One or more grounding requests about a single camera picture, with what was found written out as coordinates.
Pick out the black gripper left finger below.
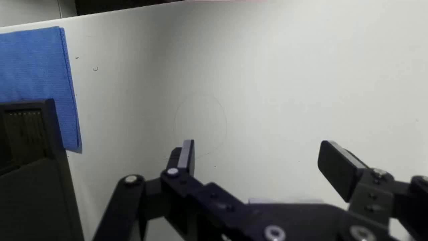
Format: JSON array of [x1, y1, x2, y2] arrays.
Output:
[[93, 140, 250, 241]]

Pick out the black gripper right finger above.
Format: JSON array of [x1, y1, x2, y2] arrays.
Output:
[[317, 141, 428, 241]]

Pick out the black coffee machine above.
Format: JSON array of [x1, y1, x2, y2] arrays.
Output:
[[0, 99, 85, 241]]

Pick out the blue cloth mat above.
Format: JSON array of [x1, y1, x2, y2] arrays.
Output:
[[0, 27, 82, 153]]

